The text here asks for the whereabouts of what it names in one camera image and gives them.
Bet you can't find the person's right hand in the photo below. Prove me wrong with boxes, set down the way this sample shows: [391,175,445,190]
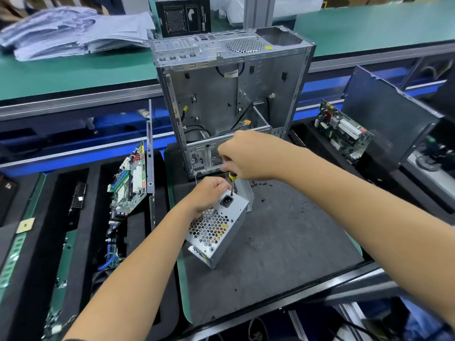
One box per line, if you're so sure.
[217,130,298,184]

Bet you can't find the person's left forearm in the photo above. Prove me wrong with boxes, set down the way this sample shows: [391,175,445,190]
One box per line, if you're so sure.
[63,209,200,341]

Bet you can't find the green motherboard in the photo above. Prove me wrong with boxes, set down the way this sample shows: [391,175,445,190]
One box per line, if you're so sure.
[107,144,148,219]

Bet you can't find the black foam tray with recess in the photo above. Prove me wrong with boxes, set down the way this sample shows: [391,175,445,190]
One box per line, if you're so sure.
[288,120,455,226]

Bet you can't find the small black rectangular component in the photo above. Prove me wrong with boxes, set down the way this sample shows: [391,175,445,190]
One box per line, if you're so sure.
[69,181,88,212]

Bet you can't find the person's left hand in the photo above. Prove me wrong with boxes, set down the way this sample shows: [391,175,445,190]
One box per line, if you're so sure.
[181,176,233,222]

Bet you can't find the yellow black handled screwdriver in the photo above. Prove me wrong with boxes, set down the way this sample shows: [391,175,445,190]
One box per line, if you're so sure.
[225,170,240,196]

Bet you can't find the green conveyor belt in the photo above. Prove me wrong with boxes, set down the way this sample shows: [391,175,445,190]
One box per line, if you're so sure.
[0,0,455,104]

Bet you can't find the blue data cables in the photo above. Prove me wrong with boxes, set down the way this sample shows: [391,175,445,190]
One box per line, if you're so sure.
[98,247,123,273]

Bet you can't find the silver power supply unit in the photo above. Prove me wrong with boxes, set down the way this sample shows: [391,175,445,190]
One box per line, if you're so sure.
[185,177,255,269]

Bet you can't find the grey metal post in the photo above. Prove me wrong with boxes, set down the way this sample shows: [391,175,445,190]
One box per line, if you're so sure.
[243,0,277,29]

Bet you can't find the black foam work mat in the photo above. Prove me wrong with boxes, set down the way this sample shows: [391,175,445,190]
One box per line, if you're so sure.
[165,142,365,326]

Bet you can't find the black rectangular device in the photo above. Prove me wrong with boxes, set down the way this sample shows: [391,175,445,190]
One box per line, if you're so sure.
[0,174,19,226]

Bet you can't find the large black metal panel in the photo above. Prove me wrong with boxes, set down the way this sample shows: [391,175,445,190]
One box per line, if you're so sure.
[341,65,446,176]

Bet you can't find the green board with white parts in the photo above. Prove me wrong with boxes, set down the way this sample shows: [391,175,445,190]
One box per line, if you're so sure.
[314,99,375,165]

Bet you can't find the grey round metal part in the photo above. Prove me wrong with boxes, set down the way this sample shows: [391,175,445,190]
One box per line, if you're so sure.
[411,151,455,173]

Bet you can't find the person's right forearm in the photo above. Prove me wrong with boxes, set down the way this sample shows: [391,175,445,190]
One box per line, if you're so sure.
[284,149,455,331]

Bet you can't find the black cardboard box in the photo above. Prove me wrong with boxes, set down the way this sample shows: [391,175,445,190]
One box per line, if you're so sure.
[155,0,212,38]

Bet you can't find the black foam tray with slots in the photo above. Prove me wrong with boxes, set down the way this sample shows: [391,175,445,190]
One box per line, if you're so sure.
[0,163,180,341]

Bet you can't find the silver metal computer case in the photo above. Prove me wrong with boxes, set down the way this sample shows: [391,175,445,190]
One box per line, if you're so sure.
[149,26,317,179]

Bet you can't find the stack of grey paper sheets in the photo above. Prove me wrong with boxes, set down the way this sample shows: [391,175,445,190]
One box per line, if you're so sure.
[0,7,157,63]

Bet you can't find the long green memory strip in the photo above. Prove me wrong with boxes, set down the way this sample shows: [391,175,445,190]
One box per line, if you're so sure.
[43,227,78,340]
[0,172,48,290]

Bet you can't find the grey metal conveyor rail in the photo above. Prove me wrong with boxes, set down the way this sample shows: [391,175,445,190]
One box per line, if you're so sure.
[0,42,455,125]

